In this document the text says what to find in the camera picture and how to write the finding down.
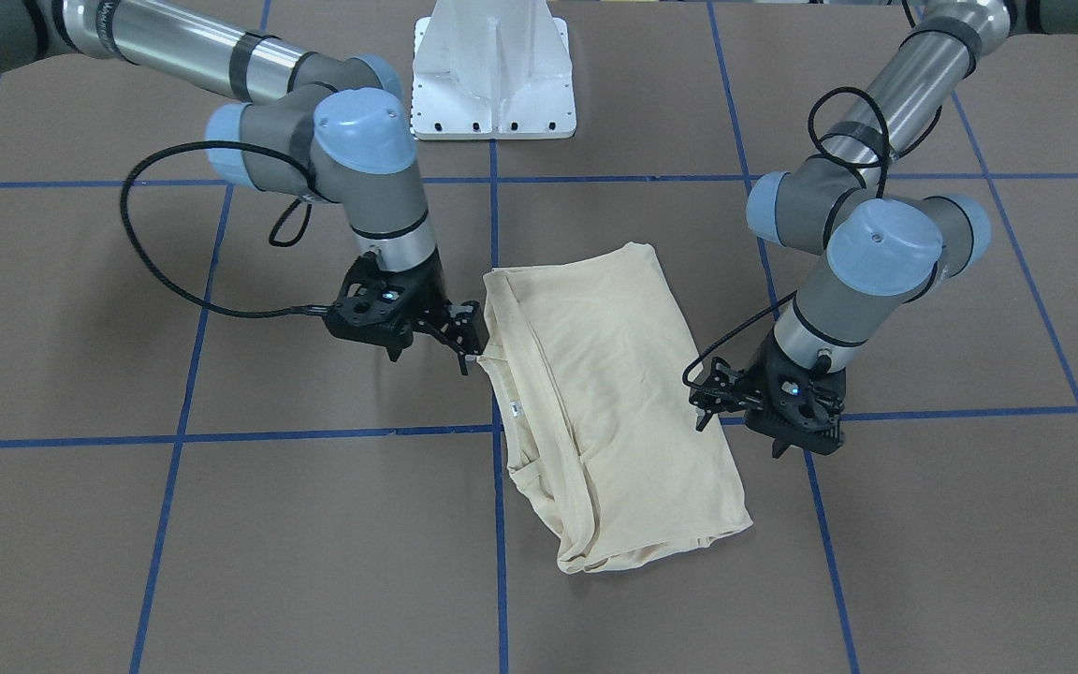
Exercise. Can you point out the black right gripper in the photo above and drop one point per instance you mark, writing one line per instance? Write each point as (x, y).
(424, 293)

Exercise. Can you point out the cream long-sleeve printed shirt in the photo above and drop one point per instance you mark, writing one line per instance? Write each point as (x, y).
(585, 360)

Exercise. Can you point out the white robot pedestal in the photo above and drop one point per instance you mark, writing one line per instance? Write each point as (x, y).
(488, 70)

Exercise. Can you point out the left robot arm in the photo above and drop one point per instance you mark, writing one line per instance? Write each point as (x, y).
(874, 251)

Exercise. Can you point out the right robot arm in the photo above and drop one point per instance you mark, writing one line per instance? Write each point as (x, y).
(298, 123)

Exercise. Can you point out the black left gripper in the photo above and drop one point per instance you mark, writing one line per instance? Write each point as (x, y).
(761, 372)

